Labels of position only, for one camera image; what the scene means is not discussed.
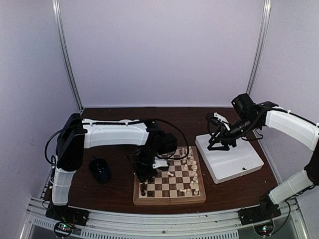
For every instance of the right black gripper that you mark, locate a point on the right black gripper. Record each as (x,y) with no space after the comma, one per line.
(225,137)

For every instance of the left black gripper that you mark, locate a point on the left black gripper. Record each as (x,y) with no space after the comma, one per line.
(141,175)

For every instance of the white plastic compartment tray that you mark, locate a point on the white plastic compartment tray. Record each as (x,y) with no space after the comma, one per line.
(227,165)

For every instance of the wooden chess board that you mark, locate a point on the wooden chess board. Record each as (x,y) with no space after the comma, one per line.
(164,187)

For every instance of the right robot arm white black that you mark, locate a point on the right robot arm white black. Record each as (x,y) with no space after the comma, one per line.
(253,116)

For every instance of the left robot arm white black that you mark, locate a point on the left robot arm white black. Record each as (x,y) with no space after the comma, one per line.
(79,134)

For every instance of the row of white chess pieces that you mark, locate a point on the row of white chess pieces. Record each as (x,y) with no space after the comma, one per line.
(187,176)

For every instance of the dark blue mug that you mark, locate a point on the dark blue mug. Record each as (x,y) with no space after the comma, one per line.
(100,170)

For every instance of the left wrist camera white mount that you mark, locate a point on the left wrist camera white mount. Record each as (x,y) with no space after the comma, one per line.
(160,163)

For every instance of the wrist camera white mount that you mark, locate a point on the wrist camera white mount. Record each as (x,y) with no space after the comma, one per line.
(160,163)
(217,120)

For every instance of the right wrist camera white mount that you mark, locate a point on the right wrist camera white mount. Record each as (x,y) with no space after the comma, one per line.
(217,120)

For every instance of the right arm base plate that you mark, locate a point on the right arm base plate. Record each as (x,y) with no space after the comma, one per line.
(256,214)

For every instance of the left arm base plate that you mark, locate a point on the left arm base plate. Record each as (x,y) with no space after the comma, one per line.
(68,214)

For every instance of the right aluminium frame post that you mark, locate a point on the right aluminium frame post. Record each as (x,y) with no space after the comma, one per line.
(265,19)

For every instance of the aluminium frame post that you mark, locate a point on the aluminium frame post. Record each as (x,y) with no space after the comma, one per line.
(65,53)
(265,19)

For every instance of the left aluminium frame post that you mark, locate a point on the left aluminium frame post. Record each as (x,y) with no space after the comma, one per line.
(65,53)

